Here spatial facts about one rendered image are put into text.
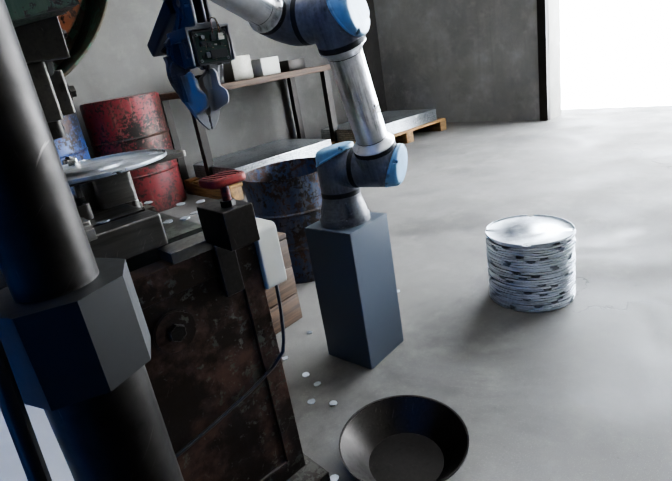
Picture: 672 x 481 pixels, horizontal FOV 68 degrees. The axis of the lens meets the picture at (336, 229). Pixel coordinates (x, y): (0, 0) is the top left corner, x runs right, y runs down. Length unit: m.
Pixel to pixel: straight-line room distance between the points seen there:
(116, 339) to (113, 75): 4.46
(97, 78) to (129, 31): 0.49
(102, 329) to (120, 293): 0.02
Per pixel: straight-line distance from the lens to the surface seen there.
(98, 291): 0.21
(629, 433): 1.41
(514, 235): 1.81
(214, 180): 0.84
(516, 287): 1.79
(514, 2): 5.44
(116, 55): 4.69
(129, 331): 0.22
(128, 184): 1.11
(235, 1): 1.12
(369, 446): 1.33
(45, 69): 1.05
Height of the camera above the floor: 0.92
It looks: 19 degrees down
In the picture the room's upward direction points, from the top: 10 degrees counter-clockwise
